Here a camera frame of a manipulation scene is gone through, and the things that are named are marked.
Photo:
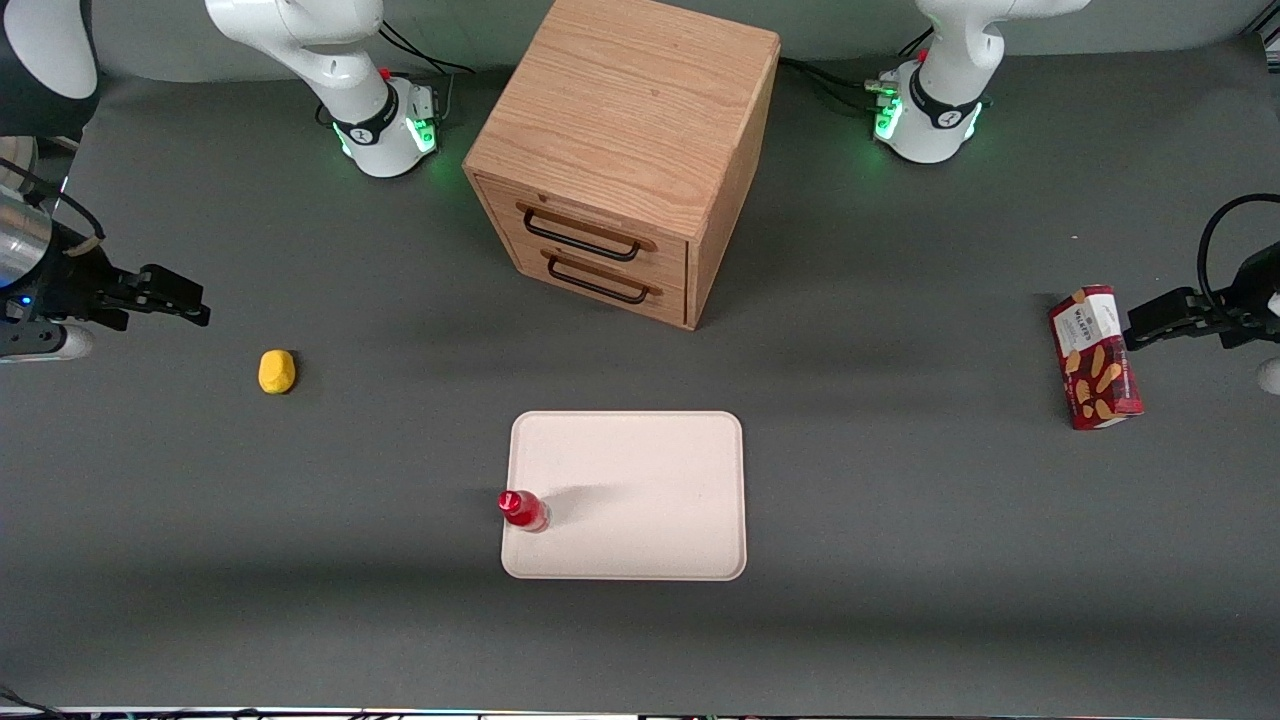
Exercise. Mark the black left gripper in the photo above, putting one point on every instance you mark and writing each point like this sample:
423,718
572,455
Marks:
1243,300

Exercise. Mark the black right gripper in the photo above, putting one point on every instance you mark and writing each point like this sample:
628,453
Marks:
78,279

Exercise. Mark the red coke bottle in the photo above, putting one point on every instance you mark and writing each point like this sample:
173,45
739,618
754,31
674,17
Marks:
525,512

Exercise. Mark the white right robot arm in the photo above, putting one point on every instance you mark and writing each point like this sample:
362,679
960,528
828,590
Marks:
330,60

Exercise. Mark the beige plastic tray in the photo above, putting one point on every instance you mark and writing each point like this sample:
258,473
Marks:
640,480

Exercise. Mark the red shortbread cookie box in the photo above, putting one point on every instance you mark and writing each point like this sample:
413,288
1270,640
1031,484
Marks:
1095,360

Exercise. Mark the yellow toy lemon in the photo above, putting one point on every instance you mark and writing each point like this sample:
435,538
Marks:
277,371

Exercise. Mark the wooden drawer front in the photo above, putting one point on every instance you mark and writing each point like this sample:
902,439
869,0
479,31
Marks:
675,262
675,305

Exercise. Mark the wooden two-drawer cabinet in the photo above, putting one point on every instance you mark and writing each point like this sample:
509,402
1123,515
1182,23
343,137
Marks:
630,110

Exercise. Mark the aluminium frame rail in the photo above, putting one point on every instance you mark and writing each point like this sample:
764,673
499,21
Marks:
1268,40

